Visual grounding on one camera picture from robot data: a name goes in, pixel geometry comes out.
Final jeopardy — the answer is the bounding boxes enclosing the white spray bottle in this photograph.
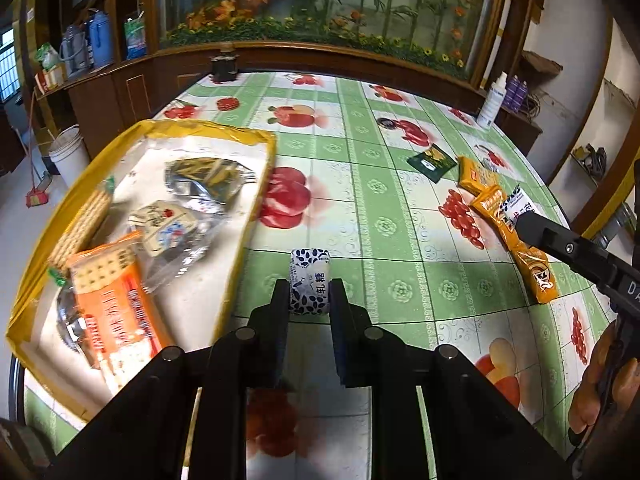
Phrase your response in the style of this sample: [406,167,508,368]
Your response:
[476,72,508,129]

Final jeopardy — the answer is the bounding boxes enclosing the yellow rimmed white tray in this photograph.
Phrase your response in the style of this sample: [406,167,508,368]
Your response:
[6,120,277,420]

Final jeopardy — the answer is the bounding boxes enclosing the purple bottles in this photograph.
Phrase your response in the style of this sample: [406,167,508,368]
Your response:
[503,75,528,113]

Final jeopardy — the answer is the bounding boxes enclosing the white black small packet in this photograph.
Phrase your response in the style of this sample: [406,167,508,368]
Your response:
[500,185,538,228]

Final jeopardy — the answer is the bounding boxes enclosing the silver foil snack bag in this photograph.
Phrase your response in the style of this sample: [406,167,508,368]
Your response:
[165,157,256,206]

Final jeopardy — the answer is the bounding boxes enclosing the long orange snack bag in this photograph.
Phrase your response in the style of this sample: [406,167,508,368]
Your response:
[471,184,558,304]

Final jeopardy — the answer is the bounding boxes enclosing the clear plastic bag on shelf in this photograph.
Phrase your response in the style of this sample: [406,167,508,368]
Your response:
[124,12,146,60]

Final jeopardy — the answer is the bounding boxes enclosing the clear bag round biscuit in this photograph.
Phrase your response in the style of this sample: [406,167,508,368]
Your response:
[127,200,226,292]

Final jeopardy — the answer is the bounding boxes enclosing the person's right hand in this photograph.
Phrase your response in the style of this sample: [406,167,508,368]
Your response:
[566,320,640,436]

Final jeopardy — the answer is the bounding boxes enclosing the grey thermos flask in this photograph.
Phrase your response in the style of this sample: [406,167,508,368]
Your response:
[61,25,89,79]

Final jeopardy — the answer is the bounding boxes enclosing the flower aquarium cabinet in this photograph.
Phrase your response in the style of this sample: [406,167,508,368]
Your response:
[58,0,534,154]

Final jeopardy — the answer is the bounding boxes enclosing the black round bottle cap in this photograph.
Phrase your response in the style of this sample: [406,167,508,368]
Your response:
[376,117,397,130]

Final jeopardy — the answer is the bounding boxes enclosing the green fruit tablecloth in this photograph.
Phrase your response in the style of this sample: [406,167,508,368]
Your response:
[22,70,618,480]

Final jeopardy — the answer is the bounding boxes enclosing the dark glass jar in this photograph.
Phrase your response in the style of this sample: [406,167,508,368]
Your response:
[212,42,238,84]

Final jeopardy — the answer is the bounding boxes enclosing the blue white candy packet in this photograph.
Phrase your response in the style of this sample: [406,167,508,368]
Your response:
[288,248,330,315]

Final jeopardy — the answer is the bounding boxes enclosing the orange cracker package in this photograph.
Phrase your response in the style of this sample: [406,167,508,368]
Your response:
[68,232,174,394]

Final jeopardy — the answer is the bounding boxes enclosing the clear cracker stack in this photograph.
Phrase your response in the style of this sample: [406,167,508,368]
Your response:
[47,176,115,286]

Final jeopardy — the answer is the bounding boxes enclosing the blue thermos flask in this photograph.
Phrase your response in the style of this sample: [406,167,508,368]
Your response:
[89,11,114,68]

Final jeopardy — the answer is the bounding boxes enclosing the yellow biscuit packet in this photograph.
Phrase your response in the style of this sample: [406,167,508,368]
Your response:
[458,156,498,196]

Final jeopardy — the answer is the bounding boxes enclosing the dark green cracker packet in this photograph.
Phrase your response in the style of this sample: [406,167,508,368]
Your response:
[407,144,457,183]

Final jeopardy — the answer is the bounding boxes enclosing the red broom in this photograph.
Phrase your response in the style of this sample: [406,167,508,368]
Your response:
[26,99,51,208]

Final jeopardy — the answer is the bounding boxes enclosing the white plastic bucket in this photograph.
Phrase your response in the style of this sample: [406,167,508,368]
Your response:
[49,125,90,188]

